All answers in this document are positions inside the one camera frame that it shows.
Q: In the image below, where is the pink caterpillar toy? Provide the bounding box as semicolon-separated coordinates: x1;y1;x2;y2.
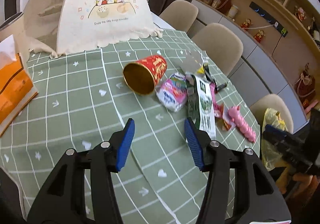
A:
228;105;257;142

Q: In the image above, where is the panda bottle figurine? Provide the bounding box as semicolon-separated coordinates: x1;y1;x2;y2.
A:
309;17;320;47

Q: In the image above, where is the fortune god figurine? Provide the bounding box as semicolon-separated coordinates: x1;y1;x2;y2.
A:
295;6;307;22

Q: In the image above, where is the pink white tissue packet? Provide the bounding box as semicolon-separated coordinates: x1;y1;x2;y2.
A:
156;72;189;112

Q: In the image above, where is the pink red gift box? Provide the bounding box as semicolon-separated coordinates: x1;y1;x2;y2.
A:
304;99;318;112

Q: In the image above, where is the black power strip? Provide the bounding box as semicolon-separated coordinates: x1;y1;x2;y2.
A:
250;1;288;37

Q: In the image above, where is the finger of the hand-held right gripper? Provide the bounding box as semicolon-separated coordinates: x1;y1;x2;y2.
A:
264;124;310;151
262;133;316;174

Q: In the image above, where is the wooden wall shelf cabinet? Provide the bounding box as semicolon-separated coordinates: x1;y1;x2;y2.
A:
192;0;320;124

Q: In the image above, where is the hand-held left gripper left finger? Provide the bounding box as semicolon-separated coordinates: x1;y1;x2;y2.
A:
26;118;135;224

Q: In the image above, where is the cream cartoon food cover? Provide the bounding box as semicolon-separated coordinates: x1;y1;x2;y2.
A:
24;0;164;60

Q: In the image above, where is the white green milk pouch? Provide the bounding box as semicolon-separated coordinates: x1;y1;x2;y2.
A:
186;72;217;141

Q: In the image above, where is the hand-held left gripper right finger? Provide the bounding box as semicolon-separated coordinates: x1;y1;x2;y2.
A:
184;117;292;224

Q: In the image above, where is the orange tissue pack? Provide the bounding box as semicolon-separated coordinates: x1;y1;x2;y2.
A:
0;35;39;137

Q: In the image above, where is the white insulated mug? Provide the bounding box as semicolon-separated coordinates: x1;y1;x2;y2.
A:
0;11;24;31

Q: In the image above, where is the green checked tablecloth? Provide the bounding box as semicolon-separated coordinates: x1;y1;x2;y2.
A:
0;27;262;224

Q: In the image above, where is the pink candy wrapper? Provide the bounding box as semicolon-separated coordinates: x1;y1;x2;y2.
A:
209;82;225;119

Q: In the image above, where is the person's right hand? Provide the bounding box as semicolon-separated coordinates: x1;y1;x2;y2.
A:
277;168;320;202

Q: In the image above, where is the black bin with yellow liner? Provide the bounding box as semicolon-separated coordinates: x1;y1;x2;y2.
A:
261;107;295;172

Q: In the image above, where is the white charging cable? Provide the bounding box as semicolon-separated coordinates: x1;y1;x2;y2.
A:
247;22;277;30

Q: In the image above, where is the black plastic wrapper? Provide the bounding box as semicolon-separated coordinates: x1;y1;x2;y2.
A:
202;62;229;92

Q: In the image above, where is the small brown bag ornament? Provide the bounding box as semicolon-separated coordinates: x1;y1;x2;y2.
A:
204;0;232;14

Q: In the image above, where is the beige dining chair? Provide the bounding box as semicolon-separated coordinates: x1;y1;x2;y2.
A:
191;23;243;75
159;0;199;33
249;94;294;134

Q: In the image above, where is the black power cable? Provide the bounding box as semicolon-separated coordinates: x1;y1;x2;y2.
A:
272;34;285;55

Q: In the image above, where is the white lidded cup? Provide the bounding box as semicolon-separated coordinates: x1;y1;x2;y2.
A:
228;5;239;19

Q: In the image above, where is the large brown bag ornament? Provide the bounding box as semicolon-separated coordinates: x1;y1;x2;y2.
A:
294;63;316;104

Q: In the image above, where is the red paper cup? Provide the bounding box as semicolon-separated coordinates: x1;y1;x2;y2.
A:
122;54;168;96

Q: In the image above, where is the red white wrapper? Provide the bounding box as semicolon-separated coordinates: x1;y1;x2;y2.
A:
221;109;237;131

